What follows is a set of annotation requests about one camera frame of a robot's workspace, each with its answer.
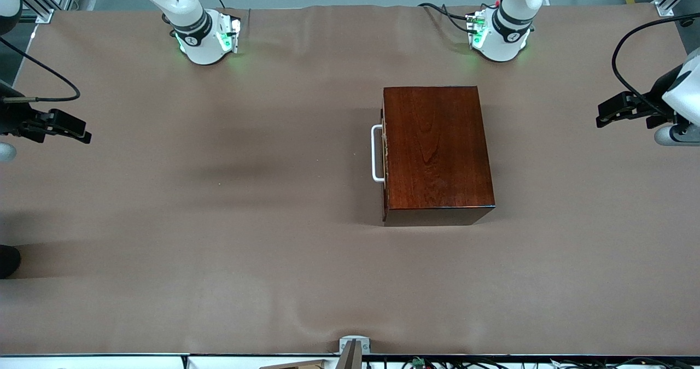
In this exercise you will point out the small black knob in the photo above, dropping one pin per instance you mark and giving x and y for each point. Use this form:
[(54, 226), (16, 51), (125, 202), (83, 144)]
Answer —
[(687, 22)]

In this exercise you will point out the brown table cloth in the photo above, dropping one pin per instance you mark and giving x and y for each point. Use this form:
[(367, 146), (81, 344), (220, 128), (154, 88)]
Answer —
[(219, 249)]

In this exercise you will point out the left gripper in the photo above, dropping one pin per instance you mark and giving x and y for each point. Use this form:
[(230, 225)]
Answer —
[(654, 108)]

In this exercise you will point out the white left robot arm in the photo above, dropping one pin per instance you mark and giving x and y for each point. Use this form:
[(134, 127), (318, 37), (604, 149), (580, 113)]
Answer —
[(500, 35)]

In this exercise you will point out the light wooden board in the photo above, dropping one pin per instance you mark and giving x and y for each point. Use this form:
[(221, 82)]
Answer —
[(298, 365)]

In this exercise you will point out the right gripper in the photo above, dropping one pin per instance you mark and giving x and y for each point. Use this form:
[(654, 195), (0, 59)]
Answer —
[(12, 119)]

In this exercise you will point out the dark red-brown wooden cabinet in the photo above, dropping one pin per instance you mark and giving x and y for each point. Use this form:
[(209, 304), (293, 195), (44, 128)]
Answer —
[(437, 150)]

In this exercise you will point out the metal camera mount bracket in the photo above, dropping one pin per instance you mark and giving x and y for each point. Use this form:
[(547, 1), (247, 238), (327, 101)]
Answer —
[(354, 344)]

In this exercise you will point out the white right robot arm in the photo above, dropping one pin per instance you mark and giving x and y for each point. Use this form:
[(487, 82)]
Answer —
[(199, 41)]

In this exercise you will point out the black rounded object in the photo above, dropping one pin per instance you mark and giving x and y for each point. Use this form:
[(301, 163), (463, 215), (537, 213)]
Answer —
[(8, 262)]

